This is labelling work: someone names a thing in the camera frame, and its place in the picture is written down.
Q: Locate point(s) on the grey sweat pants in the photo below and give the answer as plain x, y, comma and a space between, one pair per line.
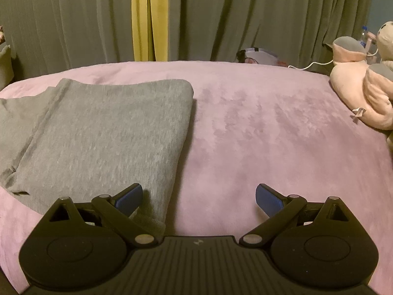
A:
101, 129

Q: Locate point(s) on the grey curtain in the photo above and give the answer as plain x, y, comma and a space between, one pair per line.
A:
67, 18
261, 12

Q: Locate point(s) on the pink grey plush toy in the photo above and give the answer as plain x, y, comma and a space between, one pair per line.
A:
353, 80

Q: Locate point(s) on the pink bed blanket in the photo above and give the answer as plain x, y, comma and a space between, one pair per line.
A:
261, 135

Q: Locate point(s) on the clear water bottle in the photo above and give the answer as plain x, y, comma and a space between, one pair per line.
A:
363, 37

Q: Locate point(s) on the small pink figure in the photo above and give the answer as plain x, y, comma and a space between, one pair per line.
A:
1, 35

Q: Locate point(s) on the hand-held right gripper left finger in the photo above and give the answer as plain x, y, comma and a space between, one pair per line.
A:
129, 198

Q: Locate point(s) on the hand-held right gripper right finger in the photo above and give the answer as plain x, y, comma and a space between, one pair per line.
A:
270, 199

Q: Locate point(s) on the yellow curtain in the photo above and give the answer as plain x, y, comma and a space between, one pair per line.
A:
147, 18

